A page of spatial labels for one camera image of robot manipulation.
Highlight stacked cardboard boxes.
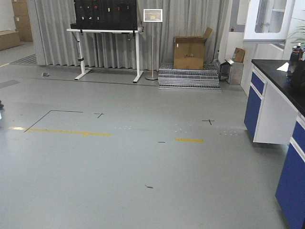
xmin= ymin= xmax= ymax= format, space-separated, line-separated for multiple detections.
xmin=0 ymin=0 xmax=33 ymax=50

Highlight dark water bottle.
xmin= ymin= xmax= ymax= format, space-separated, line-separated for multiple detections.
xmin=287 ymin=42 xmax=302 ymax=78

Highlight black pegboard panel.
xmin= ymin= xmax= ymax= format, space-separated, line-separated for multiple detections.
xmin=71 ymin=0 xmax=138 ymax=31

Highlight white paper sheet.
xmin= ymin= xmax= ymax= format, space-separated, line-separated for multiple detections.
xmin=277 ymin=62 xmax=289 ymax=72

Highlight stacked metal grates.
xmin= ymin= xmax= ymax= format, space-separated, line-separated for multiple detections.
xmin=158 ymin=63 xmax=221 ymax=91

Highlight small cardboard box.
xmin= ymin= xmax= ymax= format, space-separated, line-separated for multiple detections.
xmin=233 ymin=47 xmax=245 ymax=63

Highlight sign on metal stand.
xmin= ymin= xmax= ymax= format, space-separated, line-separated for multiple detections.
xmin=143 ymin=9 xmax=163 ymax=81

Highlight blue white lab counter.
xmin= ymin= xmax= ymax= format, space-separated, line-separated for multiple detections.
xmin=244 ymin=59 xmax=305 ymax=229

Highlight white glass door cabinet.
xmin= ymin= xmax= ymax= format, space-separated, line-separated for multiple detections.
xmin=244 ymin=0 xmax=295 ymax=43

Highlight grey curtain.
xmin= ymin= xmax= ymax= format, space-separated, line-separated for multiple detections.
xmin=28 ymin=0 xmax=232 ymax=70

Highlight large open cardboard box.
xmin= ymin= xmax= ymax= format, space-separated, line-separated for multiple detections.
xmin=173 ymin=27 xmax=213 ymax=70

